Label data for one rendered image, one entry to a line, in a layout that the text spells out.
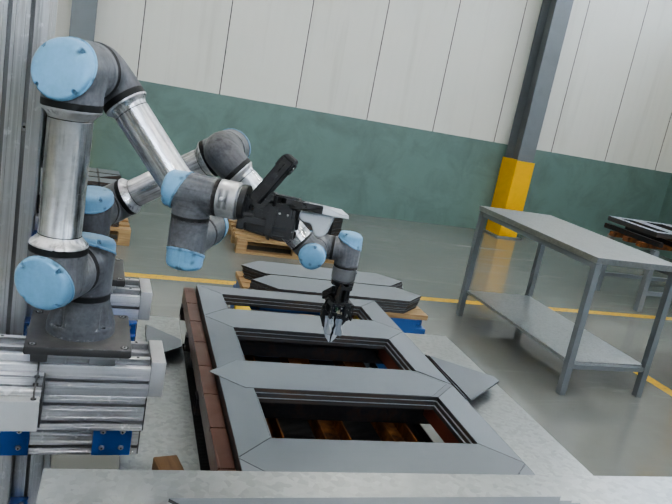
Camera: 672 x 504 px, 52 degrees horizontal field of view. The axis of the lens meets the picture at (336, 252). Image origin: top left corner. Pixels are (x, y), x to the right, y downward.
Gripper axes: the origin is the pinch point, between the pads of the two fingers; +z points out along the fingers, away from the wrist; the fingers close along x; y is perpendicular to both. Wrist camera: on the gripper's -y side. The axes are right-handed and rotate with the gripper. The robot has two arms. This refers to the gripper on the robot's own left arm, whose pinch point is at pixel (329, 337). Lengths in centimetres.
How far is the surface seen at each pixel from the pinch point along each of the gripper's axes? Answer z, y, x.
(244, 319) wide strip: 5.7, -25.5, -23.2
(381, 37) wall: -147, -705, 233
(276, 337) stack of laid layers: 8.1, -16.8, -13.0
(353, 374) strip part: 5.8, 14.6, 4.8
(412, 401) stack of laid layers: 7.4, 27.7, 19.7
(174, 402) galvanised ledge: 23, 5, -46
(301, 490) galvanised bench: -14, 104, -35
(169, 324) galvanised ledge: 23, -59, -45
